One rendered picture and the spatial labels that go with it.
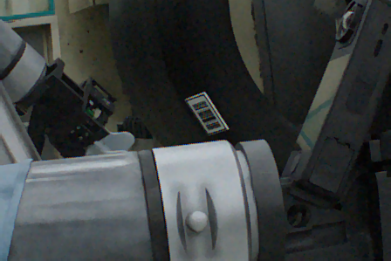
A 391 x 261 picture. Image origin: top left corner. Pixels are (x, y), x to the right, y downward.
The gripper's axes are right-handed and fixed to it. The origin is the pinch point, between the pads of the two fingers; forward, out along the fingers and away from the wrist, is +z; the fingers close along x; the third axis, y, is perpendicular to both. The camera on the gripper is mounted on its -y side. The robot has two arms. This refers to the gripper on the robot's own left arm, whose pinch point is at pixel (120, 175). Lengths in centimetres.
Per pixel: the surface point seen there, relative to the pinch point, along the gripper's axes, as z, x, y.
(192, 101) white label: -1.7, 4.1, 14.6
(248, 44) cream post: 18.9, 45.3, 6.4
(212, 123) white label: 1.9, 2.5, 15.2
